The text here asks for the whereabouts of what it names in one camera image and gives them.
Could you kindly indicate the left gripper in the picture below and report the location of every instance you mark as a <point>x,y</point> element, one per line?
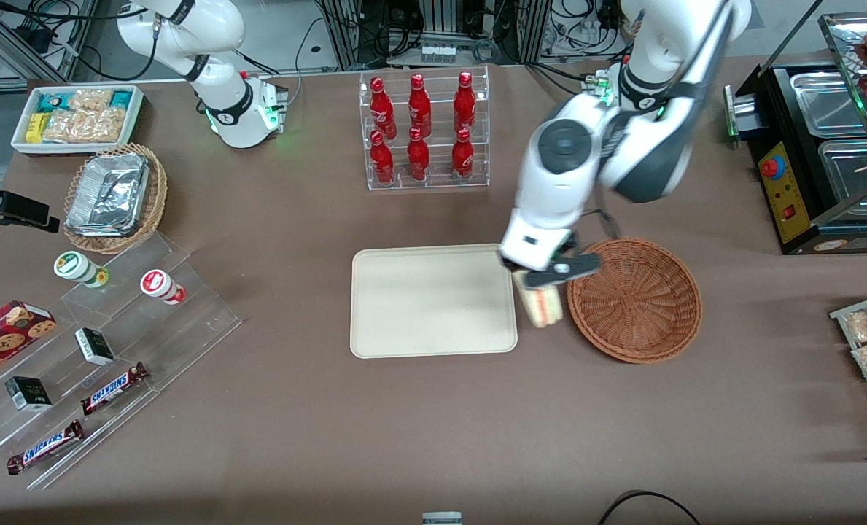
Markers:
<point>510,265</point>

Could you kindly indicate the triangular sandwich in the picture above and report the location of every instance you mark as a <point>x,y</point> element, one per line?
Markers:
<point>542,310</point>

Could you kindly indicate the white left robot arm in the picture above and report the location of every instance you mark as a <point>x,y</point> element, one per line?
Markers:
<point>644,146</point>

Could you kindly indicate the beige rectangular tray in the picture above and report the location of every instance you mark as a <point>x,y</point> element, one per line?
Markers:
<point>433,302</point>

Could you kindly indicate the round brown wicker basket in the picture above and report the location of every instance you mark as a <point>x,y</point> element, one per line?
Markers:
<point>637,306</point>

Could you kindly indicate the tray of packaged snacks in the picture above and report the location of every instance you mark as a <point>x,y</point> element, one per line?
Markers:
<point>841,315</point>

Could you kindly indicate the oval light wicker basket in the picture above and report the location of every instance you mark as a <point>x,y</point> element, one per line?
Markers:
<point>157,197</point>

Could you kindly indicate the clear acrylic bottle rack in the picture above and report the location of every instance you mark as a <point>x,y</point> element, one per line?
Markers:
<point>440,179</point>

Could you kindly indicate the red cola bottle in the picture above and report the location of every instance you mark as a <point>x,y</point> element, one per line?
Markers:
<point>462,157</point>
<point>382,109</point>
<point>419,109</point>
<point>382,162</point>
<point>464,106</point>
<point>418,159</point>

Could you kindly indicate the white terminal block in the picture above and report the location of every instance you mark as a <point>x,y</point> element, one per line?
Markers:
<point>437,54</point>

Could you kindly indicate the small grey device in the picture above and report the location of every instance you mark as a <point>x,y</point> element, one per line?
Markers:
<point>442,518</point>

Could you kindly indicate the black hot dog roller machine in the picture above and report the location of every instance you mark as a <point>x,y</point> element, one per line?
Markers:
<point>790,204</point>

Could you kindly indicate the clear acrylic step display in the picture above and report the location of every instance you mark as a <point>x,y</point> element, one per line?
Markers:
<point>185,328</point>

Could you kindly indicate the red-capped yogurt bottle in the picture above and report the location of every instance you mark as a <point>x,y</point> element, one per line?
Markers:
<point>160,284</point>

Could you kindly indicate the white snack bin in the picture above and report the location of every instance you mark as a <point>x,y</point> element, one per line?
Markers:
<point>135,120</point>

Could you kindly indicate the aluminium foil container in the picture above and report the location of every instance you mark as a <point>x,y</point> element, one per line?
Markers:
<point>109,193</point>

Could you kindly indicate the snickers bar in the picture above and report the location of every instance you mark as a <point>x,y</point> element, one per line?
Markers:
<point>45,447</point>
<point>112,389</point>

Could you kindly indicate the small dark green carton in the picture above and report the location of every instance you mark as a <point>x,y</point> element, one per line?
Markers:
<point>28,394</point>
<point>94,346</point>

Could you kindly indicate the teal snack pack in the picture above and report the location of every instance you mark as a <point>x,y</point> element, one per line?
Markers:
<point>121,98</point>
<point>52,102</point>

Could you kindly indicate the green-capped yogurt bottle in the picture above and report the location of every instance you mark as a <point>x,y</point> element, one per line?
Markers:
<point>74,266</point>

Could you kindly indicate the large clear cracker bag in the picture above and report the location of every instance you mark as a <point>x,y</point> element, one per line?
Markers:
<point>87,125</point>

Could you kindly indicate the small clear cracker bag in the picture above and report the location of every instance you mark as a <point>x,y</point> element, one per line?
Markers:
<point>90,99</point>

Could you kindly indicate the yellow snack pack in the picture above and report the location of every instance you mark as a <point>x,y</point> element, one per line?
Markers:
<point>35,127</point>

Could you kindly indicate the red cookie box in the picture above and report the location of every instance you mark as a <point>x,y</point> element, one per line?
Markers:
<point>3,339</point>

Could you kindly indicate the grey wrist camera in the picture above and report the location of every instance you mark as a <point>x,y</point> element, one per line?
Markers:
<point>582,262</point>

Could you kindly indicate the aluminium frame structure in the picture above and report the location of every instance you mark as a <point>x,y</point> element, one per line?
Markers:
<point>433,22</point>

